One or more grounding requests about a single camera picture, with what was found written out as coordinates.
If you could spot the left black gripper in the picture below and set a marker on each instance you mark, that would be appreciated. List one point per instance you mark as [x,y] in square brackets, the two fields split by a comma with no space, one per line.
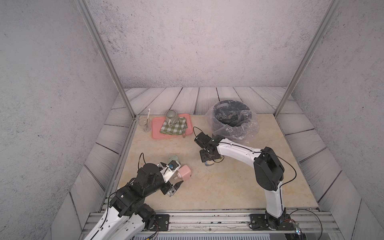
[169,185]

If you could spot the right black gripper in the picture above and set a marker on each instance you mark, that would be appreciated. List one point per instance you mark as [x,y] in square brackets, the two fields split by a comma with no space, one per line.
[203,158]

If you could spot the blue pencil sharpener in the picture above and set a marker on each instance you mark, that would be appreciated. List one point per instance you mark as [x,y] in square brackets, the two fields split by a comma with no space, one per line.
[209,163]

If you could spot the pink pencil sharpener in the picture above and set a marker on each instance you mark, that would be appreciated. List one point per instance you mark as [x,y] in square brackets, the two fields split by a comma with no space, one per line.
[184,173]

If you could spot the green white pencil sharpener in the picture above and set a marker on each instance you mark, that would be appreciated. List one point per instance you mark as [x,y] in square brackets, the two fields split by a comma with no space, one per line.
[174,158]

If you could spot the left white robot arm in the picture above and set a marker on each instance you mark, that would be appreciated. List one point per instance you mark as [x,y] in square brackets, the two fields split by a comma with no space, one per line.
[127,214]

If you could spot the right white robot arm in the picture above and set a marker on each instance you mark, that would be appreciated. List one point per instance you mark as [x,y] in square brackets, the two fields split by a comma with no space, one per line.
[269,172]

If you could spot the pink plastic tray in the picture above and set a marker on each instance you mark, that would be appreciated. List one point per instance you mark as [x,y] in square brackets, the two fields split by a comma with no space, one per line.
[157,123]

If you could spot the green checkered cloth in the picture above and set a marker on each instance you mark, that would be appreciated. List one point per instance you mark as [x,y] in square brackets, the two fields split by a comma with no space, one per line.
[176,129]

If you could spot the dark grey trash bin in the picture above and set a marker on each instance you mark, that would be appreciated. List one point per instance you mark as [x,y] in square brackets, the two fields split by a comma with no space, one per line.
[230,113]

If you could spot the clear plastic bin liner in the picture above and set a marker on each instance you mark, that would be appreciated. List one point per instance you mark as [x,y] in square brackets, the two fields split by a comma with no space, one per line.
[241,134]

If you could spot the ribbed grey cup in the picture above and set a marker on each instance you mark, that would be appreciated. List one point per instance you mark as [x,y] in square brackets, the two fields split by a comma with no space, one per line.
[172,117]

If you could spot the clear glass with stick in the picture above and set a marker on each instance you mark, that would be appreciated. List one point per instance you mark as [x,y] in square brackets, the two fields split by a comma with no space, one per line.
[144,122]

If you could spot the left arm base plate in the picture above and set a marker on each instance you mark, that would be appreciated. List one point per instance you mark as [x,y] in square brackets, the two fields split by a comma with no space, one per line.
[162,222]

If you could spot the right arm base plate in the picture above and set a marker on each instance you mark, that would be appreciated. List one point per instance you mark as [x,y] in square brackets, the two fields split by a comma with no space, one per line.
[264,222]

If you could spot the aluminium mounting rail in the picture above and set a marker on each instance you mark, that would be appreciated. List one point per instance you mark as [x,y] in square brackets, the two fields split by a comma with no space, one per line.
[233,225]

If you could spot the right metal frame post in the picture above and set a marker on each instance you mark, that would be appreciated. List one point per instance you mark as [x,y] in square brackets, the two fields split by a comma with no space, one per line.
[321,30]

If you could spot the metal frame post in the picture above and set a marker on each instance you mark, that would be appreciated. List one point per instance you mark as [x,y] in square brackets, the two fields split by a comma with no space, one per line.
[89,21]
[321,30]

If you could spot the left metal frame post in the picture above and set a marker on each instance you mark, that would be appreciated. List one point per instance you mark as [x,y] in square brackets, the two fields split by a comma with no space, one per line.
[89,21]

